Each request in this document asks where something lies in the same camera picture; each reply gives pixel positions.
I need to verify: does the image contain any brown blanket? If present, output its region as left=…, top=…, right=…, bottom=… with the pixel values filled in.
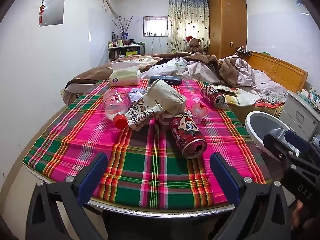
left=65, top=52, right=253, bottom=90

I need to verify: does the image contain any purple milk carton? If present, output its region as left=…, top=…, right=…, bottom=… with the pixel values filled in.
left=126, top=89, right=148, bottom=105

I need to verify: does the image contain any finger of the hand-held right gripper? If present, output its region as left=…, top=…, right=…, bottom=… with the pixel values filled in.
left=284, top=129, right=312, bottom=155
left=262, top=133, right=298, bottom=167

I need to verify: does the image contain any brown teddy bear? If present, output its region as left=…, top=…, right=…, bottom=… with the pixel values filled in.
left=185, top=35, right=203, bottom=54

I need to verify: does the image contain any pale floral duvet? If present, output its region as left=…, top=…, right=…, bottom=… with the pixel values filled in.
left=141, top=57, right=288, bottom=100

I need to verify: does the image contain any wooden wardrobe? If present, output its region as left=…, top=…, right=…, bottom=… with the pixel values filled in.
left=209, top=0, right=248, bottom=59

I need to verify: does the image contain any tissue pack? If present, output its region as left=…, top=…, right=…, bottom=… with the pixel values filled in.
left=109, top=61, right=141, bottom=87

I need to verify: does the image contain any dark blue glasses case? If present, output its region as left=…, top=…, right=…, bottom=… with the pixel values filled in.
left=149, top=75, right=182, bottom=85

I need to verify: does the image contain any heart print curtain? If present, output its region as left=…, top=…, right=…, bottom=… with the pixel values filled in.
left=167, top=0, right=210, bottom=53

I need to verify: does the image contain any air conditioner pipe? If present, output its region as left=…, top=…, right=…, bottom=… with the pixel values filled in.
left=102, top=0, right=121, bottom=19

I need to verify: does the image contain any large red drink can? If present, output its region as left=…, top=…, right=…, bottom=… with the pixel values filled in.
left=170, top=112, right=208, bottom=159

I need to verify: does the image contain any pink green plaid tablecloth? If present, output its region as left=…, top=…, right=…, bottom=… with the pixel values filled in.
left=23, top=79, right=267, bottom=208

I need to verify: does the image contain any person's right hand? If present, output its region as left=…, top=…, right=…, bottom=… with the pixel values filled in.
left=291, top=200, right=314, bottom=231

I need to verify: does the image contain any power strip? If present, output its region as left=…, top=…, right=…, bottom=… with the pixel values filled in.
left=236, top=46, right=253, bottom=57

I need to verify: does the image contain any clear pink plastic cup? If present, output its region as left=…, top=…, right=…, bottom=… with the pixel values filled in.
left=186, top=102, right=209, bottom=125

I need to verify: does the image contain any grey wall panel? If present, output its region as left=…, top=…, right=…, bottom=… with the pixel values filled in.
left=40, top=0, right=65, bottom=27

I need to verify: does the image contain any red hanging ornament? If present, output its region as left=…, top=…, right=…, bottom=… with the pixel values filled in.
left=38, top=4, right=46, bottom=26

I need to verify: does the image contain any clear bottle with red cap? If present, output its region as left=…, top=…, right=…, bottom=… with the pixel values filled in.
left=103, top=89, right=129, bottom=130

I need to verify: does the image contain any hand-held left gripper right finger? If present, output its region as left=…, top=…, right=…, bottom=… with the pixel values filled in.
left=209, top=152, right=293, bottom=240

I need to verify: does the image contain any printed paper wrapper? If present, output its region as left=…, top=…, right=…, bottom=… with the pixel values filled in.
left=125, top=100, right=166, bottom=132

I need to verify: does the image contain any cluttered shelf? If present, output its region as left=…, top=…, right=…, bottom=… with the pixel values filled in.
left=107, top=44, right=145, bottom=62

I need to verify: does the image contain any yellow red patterned sheet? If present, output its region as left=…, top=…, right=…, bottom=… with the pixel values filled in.
left=225, top=90, right=284, bottom=109

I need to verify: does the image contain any grey nightstand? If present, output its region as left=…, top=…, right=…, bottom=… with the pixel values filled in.
left=279, top=90, right=320, bottom=140

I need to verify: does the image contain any window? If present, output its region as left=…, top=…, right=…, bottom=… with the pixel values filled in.
left=143, top=16, right=168, bottom=37

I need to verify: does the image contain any metal rim table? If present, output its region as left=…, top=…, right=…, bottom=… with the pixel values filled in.
left=22, top=160, right=238, bottom=240

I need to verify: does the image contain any wooden headboard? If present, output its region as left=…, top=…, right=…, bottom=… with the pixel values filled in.
left=246, top=52, right=308, bottom=93

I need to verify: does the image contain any dark flat device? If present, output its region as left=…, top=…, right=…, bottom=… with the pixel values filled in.
left=217, top=86, right=238, bottom=97

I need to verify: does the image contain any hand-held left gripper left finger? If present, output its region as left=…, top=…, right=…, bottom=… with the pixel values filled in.
left=25, top=152, right=109, bottom=240

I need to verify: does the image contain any vase with branches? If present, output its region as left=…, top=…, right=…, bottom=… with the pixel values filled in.
left=112, top=16, right=140, bottom=41

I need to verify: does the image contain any small red drink can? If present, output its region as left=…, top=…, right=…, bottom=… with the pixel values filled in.
left=200, top=84, right=225, bottom=109

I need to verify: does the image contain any white trash bin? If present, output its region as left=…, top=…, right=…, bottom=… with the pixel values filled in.
left=244, top=110, right=302, bottom=155

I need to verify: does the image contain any beige paper bag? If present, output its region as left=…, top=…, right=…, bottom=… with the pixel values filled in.
left=144, top=79, right=187, bottom=114

